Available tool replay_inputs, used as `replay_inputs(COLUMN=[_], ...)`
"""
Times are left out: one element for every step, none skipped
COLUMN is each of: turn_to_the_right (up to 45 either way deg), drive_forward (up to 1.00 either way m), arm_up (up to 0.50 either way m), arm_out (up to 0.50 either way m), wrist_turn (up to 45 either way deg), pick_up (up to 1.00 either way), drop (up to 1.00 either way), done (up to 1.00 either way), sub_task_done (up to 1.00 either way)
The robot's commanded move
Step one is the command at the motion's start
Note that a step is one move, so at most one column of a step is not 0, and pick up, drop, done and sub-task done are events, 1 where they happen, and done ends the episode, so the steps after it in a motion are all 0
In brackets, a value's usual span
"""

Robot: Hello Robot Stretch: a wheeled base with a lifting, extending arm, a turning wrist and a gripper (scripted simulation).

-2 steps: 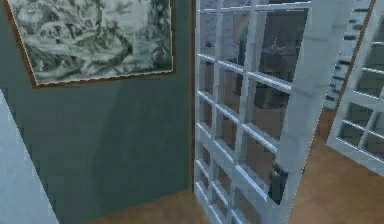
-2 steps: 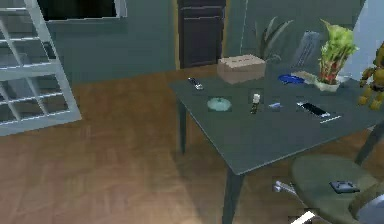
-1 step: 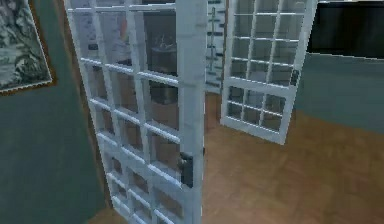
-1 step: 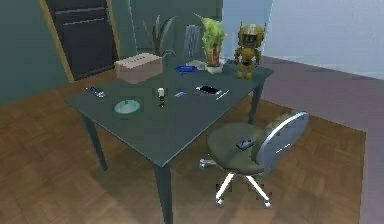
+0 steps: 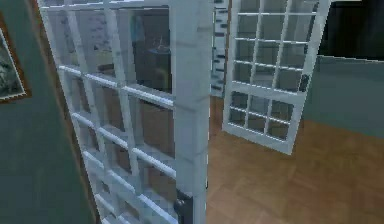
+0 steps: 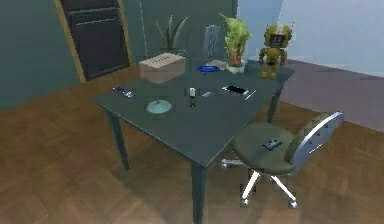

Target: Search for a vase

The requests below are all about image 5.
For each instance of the white glazed room door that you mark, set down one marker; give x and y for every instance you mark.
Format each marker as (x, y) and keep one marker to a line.
(298, 110)
(191, 100)

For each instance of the dark window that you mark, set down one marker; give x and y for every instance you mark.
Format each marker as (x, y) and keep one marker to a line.
(353, 30)

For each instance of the brown framed wall picture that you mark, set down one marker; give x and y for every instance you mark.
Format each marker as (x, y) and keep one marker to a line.
(8, 73)

